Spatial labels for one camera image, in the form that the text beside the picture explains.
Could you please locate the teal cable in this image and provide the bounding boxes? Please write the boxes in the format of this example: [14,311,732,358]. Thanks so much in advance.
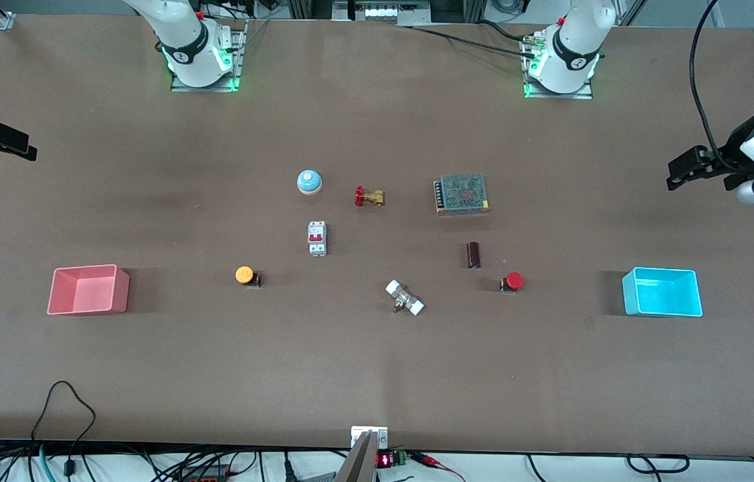
[38,442,58,482]

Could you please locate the pink plastic box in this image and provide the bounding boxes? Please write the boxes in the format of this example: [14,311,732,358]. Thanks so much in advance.
[47,264,130,315]

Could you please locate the black orange power strip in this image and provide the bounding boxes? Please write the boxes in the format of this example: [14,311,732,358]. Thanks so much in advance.
[179,465,231,482]

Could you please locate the black coiled floor cable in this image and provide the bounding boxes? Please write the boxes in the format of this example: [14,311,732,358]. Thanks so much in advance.
[626,453,690,475]

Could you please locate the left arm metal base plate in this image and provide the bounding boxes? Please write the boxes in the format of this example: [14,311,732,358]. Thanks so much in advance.
[523,33,593,100]

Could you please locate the metal mesh power supply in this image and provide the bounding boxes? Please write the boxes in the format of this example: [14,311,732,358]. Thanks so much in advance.
[434,173,490,215]

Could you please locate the metal fitting white caps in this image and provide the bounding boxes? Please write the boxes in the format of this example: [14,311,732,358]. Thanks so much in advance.
[385,280,425,317]

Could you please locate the cyan plastic box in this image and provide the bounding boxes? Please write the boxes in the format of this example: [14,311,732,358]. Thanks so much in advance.
[622,267,703,317]

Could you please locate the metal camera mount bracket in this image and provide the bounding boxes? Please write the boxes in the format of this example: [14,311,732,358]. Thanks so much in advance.
[337,426,389,482]

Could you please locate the black looped cable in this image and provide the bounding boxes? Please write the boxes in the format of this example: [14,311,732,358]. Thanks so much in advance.
[30,380,98,482]

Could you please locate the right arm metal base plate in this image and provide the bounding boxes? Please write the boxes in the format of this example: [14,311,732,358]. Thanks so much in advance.
[171,20,247,92]

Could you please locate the red clip lead wire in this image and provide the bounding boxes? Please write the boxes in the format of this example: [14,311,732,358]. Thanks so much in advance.
[409,451,466,482]

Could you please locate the black braided table cable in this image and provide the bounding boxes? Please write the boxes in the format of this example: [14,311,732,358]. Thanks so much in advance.
[410,20,539,58]

